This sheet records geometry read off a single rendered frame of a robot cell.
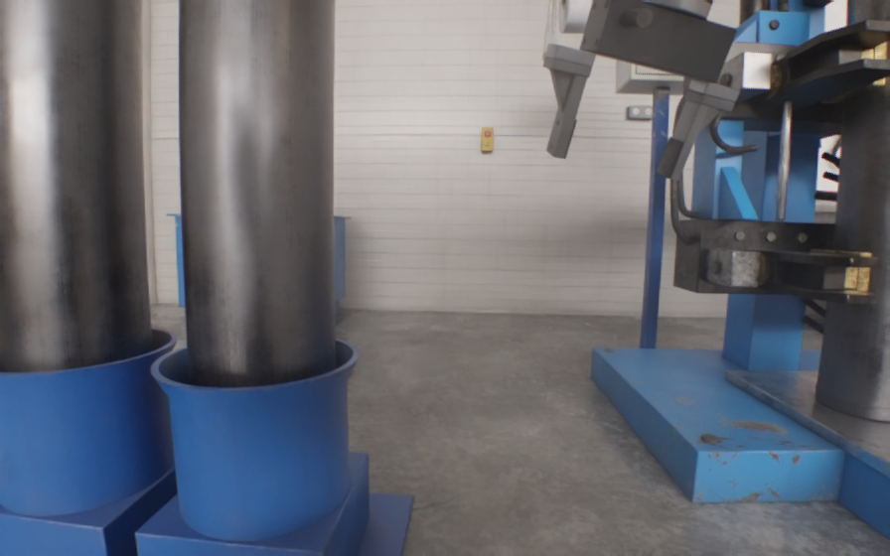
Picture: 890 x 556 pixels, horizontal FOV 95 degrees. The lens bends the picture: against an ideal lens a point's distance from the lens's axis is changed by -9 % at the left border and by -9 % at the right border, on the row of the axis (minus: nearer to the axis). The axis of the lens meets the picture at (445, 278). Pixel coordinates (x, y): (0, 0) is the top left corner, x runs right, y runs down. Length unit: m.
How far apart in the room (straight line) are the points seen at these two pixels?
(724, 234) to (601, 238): 1.83
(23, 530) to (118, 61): 0.70
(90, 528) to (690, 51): 0.93
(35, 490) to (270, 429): 0.38
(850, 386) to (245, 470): 1.29
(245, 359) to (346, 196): 2.57
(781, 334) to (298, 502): 1.54
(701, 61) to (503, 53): 2.77
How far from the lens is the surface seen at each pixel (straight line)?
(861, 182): 1.36
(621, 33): 0.47
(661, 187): 2.08
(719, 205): 1.39
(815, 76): 1.26
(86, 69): 0.82
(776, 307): 1.76
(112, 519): 0.83
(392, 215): 3.06
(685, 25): 0.50
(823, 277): 1.22
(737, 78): 1.32
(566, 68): 0.46
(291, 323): 0.62
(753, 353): 1.75
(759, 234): 1.44
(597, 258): 3.15
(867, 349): 1.36
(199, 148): 0.64
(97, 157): 0.80
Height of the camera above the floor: 0.57
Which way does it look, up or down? 6 degrees down
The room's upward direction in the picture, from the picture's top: 1 degrees clockwise
